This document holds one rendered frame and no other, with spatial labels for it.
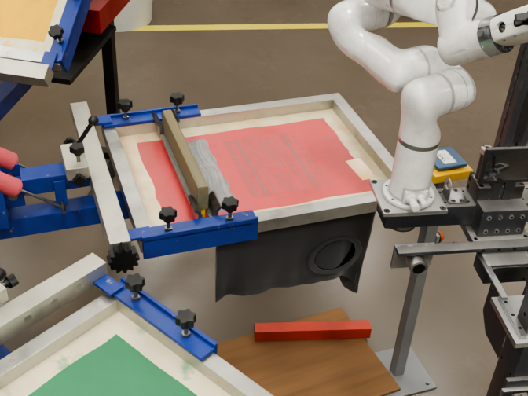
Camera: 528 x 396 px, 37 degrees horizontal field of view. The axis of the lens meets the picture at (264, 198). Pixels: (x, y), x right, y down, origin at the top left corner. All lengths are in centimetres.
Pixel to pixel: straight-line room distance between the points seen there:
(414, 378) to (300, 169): 107
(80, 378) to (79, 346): 9
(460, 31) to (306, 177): 82
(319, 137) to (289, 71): 249
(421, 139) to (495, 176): 22
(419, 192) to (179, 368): 68
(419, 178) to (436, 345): 142
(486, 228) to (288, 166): 64
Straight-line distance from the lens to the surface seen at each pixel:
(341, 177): 227
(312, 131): 246
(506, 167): 190
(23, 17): 262
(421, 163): 182
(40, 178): 212
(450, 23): 161
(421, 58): 184
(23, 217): 219
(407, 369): 304
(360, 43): 187
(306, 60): 505
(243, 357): 298
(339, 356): 302
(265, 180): 223
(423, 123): 176
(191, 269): 336
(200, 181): 203
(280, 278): 231
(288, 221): 205
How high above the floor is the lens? 224
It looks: 36 degrees down
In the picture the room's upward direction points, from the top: 4 degrees clockwise
